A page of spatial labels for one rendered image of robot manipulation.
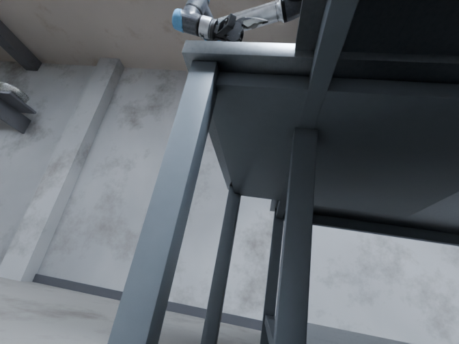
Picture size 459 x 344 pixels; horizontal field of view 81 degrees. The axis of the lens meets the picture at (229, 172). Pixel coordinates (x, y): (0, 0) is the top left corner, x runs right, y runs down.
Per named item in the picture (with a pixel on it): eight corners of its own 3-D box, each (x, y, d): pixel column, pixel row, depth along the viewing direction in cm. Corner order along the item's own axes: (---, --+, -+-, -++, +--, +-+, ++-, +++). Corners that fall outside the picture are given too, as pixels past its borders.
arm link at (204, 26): (202, 11, 98) (196, 33, 99) (214, 13, 98) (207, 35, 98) (205, 21, 106) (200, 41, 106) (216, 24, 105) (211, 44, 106)
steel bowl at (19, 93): (31, 111, 356) (35, 102, 362) (5, 91, 320) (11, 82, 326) (6, 109, 363) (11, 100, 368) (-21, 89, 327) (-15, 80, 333)
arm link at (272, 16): (316, 3, 110) (207, 35, 125) (315, -25, 100) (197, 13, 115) (320, 22, 105) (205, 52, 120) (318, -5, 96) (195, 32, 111)
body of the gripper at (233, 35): (245, 33, 106) (216, 26, 107) (245, 22, 97) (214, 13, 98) (240, 52, 106) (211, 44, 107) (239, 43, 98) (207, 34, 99)
